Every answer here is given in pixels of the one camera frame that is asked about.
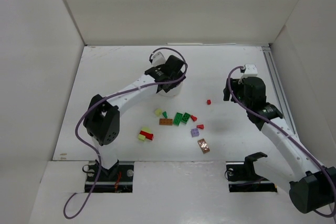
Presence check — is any aluminium rail right side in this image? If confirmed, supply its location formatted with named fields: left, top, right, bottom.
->
left=262, top=46, right=297, bottom=135

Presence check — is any green lego brick right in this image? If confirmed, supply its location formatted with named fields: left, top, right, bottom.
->
left=181, top=112, right=191, bottom=124

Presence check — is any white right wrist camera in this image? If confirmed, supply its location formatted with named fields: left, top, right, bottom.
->
left=241, top=64, right=258, bottom=79

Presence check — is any green lego brick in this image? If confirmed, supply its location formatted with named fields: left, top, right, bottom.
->
left=181, top=112, right=191, bottom=124
left=173, top=112, right=183, bottom=126

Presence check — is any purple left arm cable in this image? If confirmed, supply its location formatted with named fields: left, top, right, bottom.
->
left=64, top=47, right=188, bottom=219

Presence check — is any small yellow lego cube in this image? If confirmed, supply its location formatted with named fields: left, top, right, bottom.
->
left=154, top=109, right=162, bottom=116

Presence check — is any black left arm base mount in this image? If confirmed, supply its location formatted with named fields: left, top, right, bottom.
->
left=82, top=161, right=134, bottom=193

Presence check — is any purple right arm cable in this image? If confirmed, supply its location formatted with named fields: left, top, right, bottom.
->
left=227, top=66, right=336, bottom=217

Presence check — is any red sloped lego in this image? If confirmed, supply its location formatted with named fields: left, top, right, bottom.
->
left=196, top=124, right=204, bottom=130
left=191, top=115, right=197, bottom=122

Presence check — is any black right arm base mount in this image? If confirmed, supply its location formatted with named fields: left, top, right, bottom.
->
left=224, top=152, right=278, bottom=193

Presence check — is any purple square lego brick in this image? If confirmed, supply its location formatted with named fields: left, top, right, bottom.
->
left=191, top=128, right=200, bottom=137

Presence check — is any white round divided container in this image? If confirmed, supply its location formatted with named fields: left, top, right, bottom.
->
left=158, top=82, right=183, bottom=97

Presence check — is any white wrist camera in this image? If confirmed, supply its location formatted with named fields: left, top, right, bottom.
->
left=241, top=64, right=258, bottom=79
left=149, top=51, right=166, bottom=66

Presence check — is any brown lego brick lower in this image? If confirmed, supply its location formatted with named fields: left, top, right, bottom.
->
left=197, top=139, right=210, bottom=154

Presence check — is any yellow and red lego stack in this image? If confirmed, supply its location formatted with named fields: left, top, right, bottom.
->
left=138, top=127, right=154, bottom=141

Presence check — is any green lego brick left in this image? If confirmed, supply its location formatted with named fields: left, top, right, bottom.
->
left=173, top=112, right=183, bottom=126

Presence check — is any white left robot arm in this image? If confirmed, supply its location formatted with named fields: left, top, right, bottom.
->
left=83, top=52, right=187, bottom=178

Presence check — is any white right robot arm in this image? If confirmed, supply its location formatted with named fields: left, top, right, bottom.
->
left=223, top=77, right=335, bottom=214

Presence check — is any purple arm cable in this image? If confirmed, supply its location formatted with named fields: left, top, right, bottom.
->
left=227, top=66, right=336, bottom=217
left=64, top=47, right=188, bottom=219

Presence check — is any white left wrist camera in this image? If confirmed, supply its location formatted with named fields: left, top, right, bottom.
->
left=149, top=51, right=166, bottom=66

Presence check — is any brown flat lego brick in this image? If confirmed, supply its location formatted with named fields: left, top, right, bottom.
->
left=159, top=118, right=173, bottom=126

